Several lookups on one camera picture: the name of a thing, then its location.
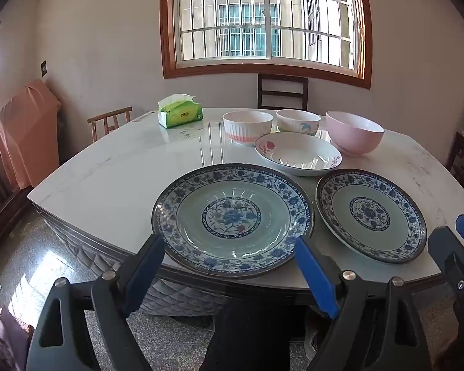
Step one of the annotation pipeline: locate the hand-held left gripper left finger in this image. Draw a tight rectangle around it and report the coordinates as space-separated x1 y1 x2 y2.
26 233 166 371

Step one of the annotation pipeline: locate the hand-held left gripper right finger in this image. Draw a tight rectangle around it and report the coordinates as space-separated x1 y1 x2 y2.
295 236 441 371

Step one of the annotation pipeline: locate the large blue floral plate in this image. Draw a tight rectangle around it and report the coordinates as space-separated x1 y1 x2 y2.
152 163 315 278

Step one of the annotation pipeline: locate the small blue floral plate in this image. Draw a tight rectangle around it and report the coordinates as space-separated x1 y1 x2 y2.
315 168 428 264

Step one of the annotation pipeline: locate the white plate with pink roses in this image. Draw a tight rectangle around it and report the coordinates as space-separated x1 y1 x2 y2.
254 131 343 177

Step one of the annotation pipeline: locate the white ribbed bowl pink base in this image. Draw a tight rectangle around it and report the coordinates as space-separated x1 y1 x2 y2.
222 110 273 147

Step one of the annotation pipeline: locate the black and white shoe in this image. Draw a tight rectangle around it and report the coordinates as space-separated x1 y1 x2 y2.
304 317 322 361

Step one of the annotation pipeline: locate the dark side cabinet with papers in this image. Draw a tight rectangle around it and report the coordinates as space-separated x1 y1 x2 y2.
446 131 464 196

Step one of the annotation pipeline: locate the person's dark trouser leg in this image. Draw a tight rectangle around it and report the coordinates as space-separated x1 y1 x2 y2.
203 296 308 371

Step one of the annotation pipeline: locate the white bowl with cartoon print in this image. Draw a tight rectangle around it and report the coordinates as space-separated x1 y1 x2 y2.
276 109 321 137

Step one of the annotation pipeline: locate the green tissue pack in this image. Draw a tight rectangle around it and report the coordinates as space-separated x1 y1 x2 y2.
157 93 204 129

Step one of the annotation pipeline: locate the light wooden chair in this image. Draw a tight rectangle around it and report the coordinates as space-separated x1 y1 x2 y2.
87 106 133 142

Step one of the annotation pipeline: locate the dark wooden ladder-back chair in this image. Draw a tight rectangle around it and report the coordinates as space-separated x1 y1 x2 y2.
257 73 309 112

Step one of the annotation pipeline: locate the barred window with wooden frame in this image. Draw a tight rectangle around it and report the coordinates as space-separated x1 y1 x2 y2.
159 0 372 90

